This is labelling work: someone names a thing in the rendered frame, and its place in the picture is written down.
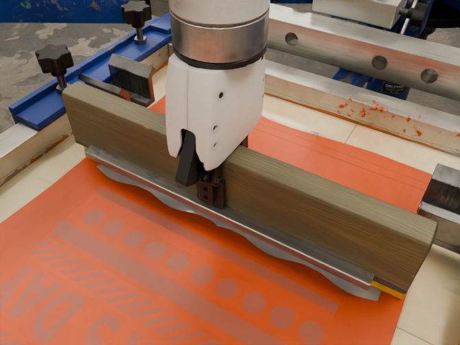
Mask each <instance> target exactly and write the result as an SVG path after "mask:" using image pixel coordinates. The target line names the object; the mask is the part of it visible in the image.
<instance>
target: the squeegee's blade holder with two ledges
mask: <svg viewBox="0 0 460 345"><path fill-rule="evenodd" d="M84 152H85V155H86V157H87V158H89V159H91V160H93V161H95V162H98V163H100V164H102V165H104V166H106V167H108V168H111V169H112V170H115V171H116V172H118V173H120V174H122V175H125V176H127V177H129V178H131V179H133V180H135V181H137V182H140V183H142V184H144V185H146V186H148V187H150V188H153V189H154V190H157V191H158V192H161V193H162V194H165V195H167V196H169V197H171V198H173V199H175V200H177V201H180V202H182V203H184V204H186V205H188V206H190V207H192V208H194V209H197V210H199V211H200V212H203V213H204V214H207V215H209V216H211V217H213V218H215V219H217V220H219V221H222V222H224V223H226V224H228V225H230V226H232V227H234V228H236V229H239V230H240V231H243V232H245V233H247V234H249V235H251V236H253V237H255V238H257V239H259V240H261V241H264V242H266V243H268V244H270V245H272V246H274V247H276V248H279V249H281V250H282V251H285V252H286V253H289V254H291V255H293V256H295V257H297V258H299V259H301V260H303V261H306V262H308V263H310V264H312V265H314V266H316V267H319V268H321V269H323V270H325V271H327V272H329V273H331V274H334V275H335V276H337V277H339V278H341V279H343V280H345V281H348V282H350V283H352V284H354V285H356V286H358V287H361V288H363V289H365V290H369V288H370V285H371V283H372V280H373V278H374V276H375V274H372V273H371V272H368V271H366V270H364V269H362V268H359V267H357V266H355V265H352V264H350V263H348V262H347V261H344V260H342V259H340V258H338V257H335V256H333V255H331V254H329V253H326V252H324V251H322V250H320V249H318V248H316V247H314V246H311V245H309V244H307V243H305V242H302V241H300V240H298V239H296V238H293V237H292V236H290V235H288V234H285V233H283V232H281V231H278V230H276V229H274V228H272V227H269V226H268V225H265V224H264V223H261V222H259V221H257V220H255V219H252V218H250V217H248V216H245V215H244V214H241V213H240V212H237V211H235V210H233V209H231V208H228V207H226V206H225V207H224V209H218V208H216V207H214V206H212V205H207V204H205V203H204V202H202V201H201V200H199V199H198V197H197V193H196V192H193V191H191V190H189V189H187V188H185V187H183V186H180V185H178V184H176V183H174V182H172V181H169V180H167V179H165V178H163V177H161V176H159V175H156V174H154V173H152V172H150V171H148V170H145V169H143V168H141V167H139V166H136V165H135V164H132V163H130V162H128V161H126V160H124V159H121V158H119V157H117V156H115V155H112V154H111V153H108V152H107V151H104V150H102V149H100V148H97V147H95V146H93V145H90V146H89V147H88V148H87V149H86V150H85V151H84Z"/></svg>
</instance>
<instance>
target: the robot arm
mask: <svg viewBox="0 0 460 345"><path fill-rule="evenodd" d="M168 5H169V12H170V27H171V35H172V49H173V51H174V53H173V54H172V55H171V56H170V57H169V60H168V69H167V75H166V135H167V143H168V151H169V153H170V155H171V156H173V157H176V158H177V157H179V156H180V155H181V157H180V160H179V165H178V169H177V174H176V177H175V181H176V182H177V183H180V184H181V185H183V186H186V187H188V186H192V185H194V184H196V190H197V197H198V199H199V200H201V201H202V202H204V203H205V204H207V205H212V206H214V207H216V208H218V209H224V207H225V180H224V179H222V163H223V162H224V161H225V160H226V158H227V157H228V156H229V155H230V154H231V153H232V152H233V151H234V150H235V148H236V147H237V146H238V145H239V144H240V145H242V146H245V147H247V148H248V134H249V133H250V132H251V131H252V129H253V128H254V127H255V126H256V124H257V123H258V122H259V119H260V118H261V113H262V109H263V104H264V84H265V55H264V54H265V52H266V49H267V40H268V22H269V12H270V0H168ZM203 163H204V167H203Z"/></svg>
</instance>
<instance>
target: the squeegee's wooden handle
mask: <svg viewBox="0 0 460 345"><path fill-rule="evenodd" d="M62 100H63V102H64V107H65V109H66V113H67V116H68V119H69V122H70V124H71V129H72V131H73V135H74V138H75V141H76V143H77V144H80V145H82V146H84V147H86V148H88V147H89V146H90V145H93V146H95V147H97V148H100V149H102V150H104V151H107V152H108V153H111V154H112V155H115V156H117V157H119V158H121V159H124V160H126V161H128V162H130V163H132V164H135V165H136V166H139V167H141V168H143V169H145V170H148V171H150V172H152V173H154V174H156V175H159V176H161V177H163V178H165V179H167V180H169V181H172V182H174V183H176V184H178V185H180V186H183V185H181V184H180V183H177V182H176V181H175V177H176V174H177V169H178V165H179V160H180V157H181V155H180V156H179V157H177V158H176V157H173V156H171V155H170V153H169V151H168V143H167V135H166V116H165V115H163V114H160V113H158V112H155V111H153V110H150V109H148V108H145V107H142V106H141V105H137V104H135V103H132V102H130V101H127V100H125V99H122V98H120V97H117V96H114V95H113V94H110V93H107V92H104V91H102V90H99V89H97V88H94V87H92V86H89V85H87V84H83V83H81V82H79V81H76V82H75V83H73V84H72V85H70V86H69V87H67V88H65V89H64V91H63V92H62ZM222 179H224V180H225V206H226V207H228V208H231V209H233V210H235V211H237V212H240V213H241V214H244V215H245V216H248V217H250V218H252V219H255V220H257V221H259V222H261V223H264V224H265V225H268V226H269V227H272V228H274V229H276V230H278V231H281V232H283V233H285V234H288V235H290V236H292V237H293V238H296V239H298V240H300V241H302V242H305V243H307V244H309V245H311V246H314V247H316V248H318V249H320V250H322V251H324V252H326V253H329V254H331V255H333V256H335V257H338V258H340V259H342V260H344V261H347V262H348V263H350V264H352V265H355V266H357V267H359V268H362V269H364V270H366V271H368V272H371V273H372V274H375V276H374V278H373V281H376V282H377V283H380V284H381V285H384V286H386V287H388V288H390V289H392V290H395V291H397V292H399V293H401V294H406V293H407V291H408V289H409V287H410V286H411V284H412V282H413V280H414V279H415V277H416V275H417V273H418V271H419V269H420V268H421V266H422V264H423V262H424V260H425V259H426V256H427V255H428V253H429V251H430V249H431V247H432V245H433V242H434V239H435V236H436V233H437V229H438V224H437V222H435V221H434V220H431V219H428V218H425V217H423V216H421V215H418V214H415V213H413V212H410V211H408V210H405V209H403V208H400V207H397V206H395V205H392V204H390V203H387V202H385V201H382V200H380V199H377V198H374V197H373V196H370V195H367V194H364V193H362V192H359V191H357V190H354V189H352V188H349V187H346V186H343V185H342V184H339V183H336V182H334V181H331V180H329V179H326V178H324V177H321V176H319V175H316V174H313V173H311V172H308V171H306V170H303V169H301V168H298V167H296V166H293V165H291V164H288V163H285V162H282V161H281V160H278V159H275V158H273V157H270V156H268V155H265V154H263V153H260V152H257V151H254V150H252V149H250V148H247V147H245V146H242V145H240V144H239V145H238V146H237V147H236V148H235V150H234V151H233V152H232V153H231V154H230V155H229V156H228V157H227V158H226V160H225V161H224V162H223V163H222ZM183 187H185V188H187V189H189V190H191V191H193V192H196V193H197V190H196V184H194V185H192V186H188V187H186V186H183Z"/></svg>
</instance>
